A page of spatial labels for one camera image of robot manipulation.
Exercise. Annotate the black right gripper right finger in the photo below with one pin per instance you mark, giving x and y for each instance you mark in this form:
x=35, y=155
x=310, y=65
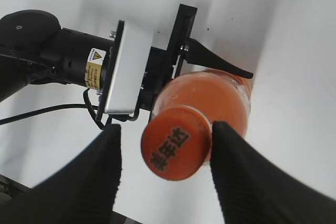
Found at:
x=251, y=189

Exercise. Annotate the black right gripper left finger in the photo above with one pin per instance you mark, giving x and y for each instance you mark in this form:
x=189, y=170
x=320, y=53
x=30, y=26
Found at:
x=83, y=191

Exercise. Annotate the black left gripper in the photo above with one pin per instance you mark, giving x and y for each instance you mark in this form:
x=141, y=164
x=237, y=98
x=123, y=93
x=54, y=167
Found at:
x=164, y=65

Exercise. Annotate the orange soda plastic bottle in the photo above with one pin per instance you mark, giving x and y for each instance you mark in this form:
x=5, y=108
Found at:
x=219, y=95

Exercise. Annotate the orange bottle cap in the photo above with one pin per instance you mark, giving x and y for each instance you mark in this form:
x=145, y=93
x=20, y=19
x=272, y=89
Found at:
x=176, y=143

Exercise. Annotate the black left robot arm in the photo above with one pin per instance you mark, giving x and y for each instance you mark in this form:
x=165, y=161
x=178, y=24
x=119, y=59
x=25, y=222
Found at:
x=35, y=49

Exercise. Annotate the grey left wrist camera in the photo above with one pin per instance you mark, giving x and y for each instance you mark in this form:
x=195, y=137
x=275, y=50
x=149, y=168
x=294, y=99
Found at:
x=129, y=69

